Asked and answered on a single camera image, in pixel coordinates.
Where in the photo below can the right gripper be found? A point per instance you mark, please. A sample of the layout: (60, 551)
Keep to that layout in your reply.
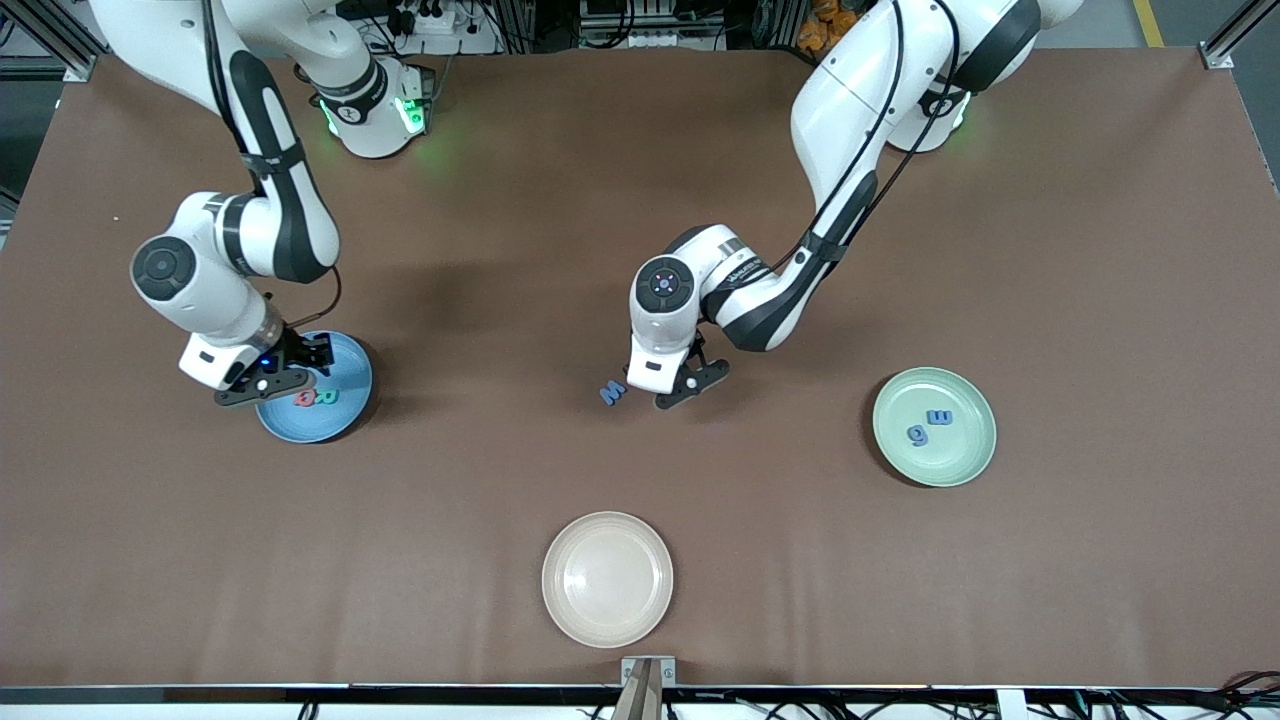
(297, 349)

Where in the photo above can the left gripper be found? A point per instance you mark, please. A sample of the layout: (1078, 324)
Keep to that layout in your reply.
(625, 369)

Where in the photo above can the blue uppercase W foam letter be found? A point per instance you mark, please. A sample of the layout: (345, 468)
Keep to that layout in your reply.
(612, 392)

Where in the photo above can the blue lowercase g foam letter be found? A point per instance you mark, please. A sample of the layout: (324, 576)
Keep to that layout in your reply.
(916, 434)

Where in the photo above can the blue lowercase m foam letter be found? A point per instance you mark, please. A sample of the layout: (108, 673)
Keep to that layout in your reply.
(940, 417)

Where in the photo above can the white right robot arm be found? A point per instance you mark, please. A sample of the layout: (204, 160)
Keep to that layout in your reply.
(150, 40)

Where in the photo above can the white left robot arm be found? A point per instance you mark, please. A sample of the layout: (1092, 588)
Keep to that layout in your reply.
(860, 80)

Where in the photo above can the blue plate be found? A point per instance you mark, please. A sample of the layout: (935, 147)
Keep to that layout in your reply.
(345, 418)

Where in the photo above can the cream plate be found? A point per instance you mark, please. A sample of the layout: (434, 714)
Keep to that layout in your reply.
(607, 579)

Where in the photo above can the green plate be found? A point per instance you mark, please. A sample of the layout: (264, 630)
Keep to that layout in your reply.
(960, 455)

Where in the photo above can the metal equipment rack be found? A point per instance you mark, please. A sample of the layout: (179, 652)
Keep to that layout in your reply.
(650, 38)

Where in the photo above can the white power strip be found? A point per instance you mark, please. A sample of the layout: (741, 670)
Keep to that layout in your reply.
(435, 18)

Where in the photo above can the orange snack bag pile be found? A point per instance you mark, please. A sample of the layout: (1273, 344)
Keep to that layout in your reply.
(822, 25)

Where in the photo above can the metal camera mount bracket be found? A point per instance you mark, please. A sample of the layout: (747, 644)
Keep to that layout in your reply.
(648, 690)

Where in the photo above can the aluminium frame profile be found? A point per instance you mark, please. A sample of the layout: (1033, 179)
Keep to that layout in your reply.
(1230, 40)
(50, 45)

